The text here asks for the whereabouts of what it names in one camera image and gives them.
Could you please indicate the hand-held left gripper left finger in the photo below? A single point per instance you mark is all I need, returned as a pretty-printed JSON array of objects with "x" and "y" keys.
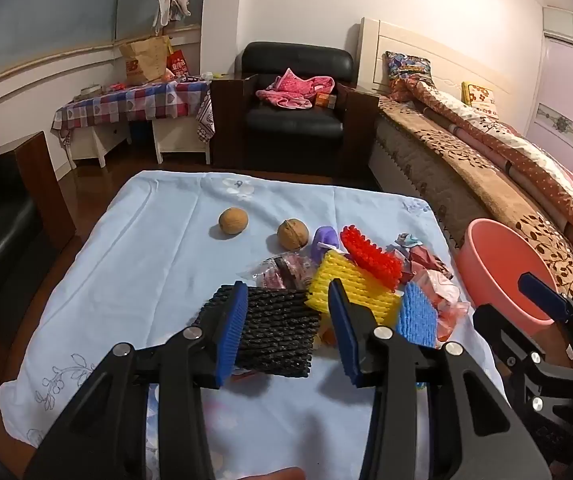
[{"x": 229, "y": 330}]

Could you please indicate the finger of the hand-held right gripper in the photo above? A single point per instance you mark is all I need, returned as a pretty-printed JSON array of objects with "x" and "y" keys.
[
  {"x": 491, "y": 325},
  {"x": 541, "y": 292}
]

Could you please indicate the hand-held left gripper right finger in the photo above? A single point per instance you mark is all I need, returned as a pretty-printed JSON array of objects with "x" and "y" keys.
[{"x": 344, "y": 330}]

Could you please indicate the yellow foam net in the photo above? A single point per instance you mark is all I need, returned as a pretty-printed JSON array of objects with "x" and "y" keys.
[{"x": 371, "y": 300}]

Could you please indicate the black foam net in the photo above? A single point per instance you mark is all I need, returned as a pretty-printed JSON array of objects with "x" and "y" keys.
[{"x": 276, "y": 330}]

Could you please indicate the pink plastic basin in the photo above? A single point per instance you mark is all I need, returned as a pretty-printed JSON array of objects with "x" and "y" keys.
[{"x": 501, "y": 265}]

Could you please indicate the clear plastic wrapper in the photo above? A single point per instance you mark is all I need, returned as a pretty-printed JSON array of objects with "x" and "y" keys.
[{"x": 441, "y": 295}]

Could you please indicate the blue foam net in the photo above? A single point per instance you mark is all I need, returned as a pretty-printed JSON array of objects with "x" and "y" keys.
[{"x": 419, "y": 320}]

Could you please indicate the red foam net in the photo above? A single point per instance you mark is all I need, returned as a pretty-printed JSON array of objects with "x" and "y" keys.
[{"x": 371, "y": 260}]

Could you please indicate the purple face mask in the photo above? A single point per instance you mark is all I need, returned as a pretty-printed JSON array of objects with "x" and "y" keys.
[{"x": 324, "y": 240}]

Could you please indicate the colourful paper wrapper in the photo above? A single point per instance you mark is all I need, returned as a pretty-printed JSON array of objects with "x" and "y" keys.
[{"x": 416, "y": 255}]

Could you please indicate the person's left hand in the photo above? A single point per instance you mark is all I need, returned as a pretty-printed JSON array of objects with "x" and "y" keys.
[{"x": 281, "y": 474}]

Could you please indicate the clear snack packet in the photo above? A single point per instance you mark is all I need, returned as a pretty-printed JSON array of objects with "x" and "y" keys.
[{"x": 281, "y": 272}]

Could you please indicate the brown walnut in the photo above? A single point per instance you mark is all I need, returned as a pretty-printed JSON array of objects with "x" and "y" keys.
[
  {"x": 293, "y": 233},
  {"x": 233, "y": 221}
]

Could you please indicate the light blue tablecloth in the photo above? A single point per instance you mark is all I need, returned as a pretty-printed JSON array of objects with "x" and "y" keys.
[{"x": 141, "y": 260}]

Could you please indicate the brown leaf-pattern blanket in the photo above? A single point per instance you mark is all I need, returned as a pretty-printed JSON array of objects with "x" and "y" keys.
[{"x": 446, "y": 160}]

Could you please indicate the pale pink wardrobe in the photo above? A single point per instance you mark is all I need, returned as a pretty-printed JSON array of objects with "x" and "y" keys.
[{"x": 566, "y": 100}]

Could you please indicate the white cabinet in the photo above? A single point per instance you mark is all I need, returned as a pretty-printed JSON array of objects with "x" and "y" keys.
[{"x": 181, "y": 140}]

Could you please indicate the yellow floral pillow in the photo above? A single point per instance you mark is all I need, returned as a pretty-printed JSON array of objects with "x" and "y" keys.
[{"x": 480, "y": 95}]

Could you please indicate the black leather armchair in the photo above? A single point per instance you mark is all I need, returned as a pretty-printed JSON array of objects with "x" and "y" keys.
[{"x": 291, "y": 120}]

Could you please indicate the small orange box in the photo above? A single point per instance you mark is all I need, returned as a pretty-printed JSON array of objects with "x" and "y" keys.
[{"x": 324, "y": 100}]

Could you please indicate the white side table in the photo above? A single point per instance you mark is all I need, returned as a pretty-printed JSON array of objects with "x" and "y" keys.
[{"x": 96, "y": 140}]

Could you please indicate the pink garment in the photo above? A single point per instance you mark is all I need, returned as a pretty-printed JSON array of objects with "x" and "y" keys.
[{"x": 291, "y": 90}]

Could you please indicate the checkered tablecloth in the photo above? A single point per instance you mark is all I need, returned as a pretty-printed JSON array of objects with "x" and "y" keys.
[{"x": 131, "y": 102}]

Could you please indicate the colourful patterned pillow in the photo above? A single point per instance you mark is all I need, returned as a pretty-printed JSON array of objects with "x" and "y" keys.
[{"x": 409, "y": 67}]

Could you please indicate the red paper bag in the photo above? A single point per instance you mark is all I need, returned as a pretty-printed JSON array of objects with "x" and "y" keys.
[{"x": 179, "y": 65}]

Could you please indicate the round metal tin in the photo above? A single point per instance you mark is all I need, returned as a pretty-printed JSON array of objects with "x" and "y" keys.
[{"x": 89, "y": 91}]

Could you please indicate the brown paper bag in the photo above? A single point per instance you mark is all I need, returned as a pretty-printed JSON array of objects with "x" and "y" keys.
[{"x": 144, "y": 62}]

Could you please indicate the white bed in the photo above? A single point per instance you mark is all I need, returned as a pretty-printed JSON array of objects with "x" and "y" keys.
[{"x": 366, "y": 50}]

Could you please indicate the hanging white clothes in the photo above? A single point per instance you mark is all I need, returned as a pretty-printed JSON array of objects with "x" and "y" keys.
[{"x": 171, "y": 2}]

